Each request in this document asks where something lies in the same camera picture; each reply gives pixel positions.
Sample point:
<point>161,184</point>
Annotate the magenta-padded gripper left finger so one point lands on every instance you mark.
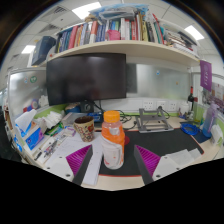
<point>60,166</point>

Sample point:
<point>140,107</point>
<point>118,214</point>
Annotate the white handwritten paper sheet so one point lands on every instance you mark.
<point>71,145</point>

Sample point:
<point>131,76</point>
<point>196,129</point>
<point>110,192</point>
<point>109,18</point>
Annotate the dark wine bottle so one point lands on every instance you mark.
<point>190,98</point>

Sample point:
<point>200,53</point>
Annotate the purple hanging banner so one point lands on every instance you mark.
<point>206,75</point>

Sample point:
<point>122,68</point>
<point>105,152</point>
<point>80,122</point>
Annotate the blue circuit board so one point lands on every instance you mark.
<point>96,117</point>

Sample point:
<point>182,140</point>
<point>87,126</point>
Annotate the translucent purple water bottle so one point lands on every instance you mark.
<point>210,121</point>

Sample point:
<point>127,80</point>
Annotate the navy blue box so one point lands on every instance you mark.
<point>43,50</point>

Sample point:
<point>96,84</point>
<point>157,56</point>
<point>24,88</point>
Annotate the orange-capped drink bottle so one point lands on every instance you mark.
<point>112,143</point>

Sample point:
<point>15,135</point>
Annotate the blue round tin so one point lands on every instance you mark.
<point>72,108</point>

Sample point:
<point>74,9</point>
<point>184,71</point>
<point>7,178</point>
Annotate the beige floral mug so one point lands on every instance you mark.
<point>85,130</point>

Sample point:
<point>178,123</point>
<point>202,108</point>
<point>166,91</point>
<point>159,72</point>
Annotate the black computer monitor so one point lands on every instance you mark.
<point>86,78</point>

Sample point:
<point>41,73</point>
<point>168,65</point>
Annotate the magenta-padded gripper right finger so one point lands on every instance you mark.
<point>166,166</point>

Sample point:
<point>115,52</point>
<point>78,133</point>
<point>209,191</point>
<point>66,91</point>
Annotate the ceiling lights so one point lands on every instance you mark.
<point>85,10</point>

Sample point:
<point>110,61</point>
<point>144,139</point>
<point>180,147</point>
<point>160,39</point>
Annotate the blue tissue box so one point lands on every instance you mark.
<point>33,138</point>

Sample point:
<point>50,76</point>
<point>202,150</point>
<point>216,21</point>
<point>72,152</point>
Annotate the small white paper slips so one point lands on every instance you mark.
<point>181,156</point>

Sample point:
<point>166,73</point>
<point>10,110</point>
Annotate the stack of white napkins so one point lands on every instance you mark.
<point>53,119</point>

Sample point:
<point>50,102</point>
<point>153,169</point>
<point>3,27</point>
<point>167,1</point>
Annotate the clear plastic box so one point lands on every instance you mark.
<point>73,118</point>

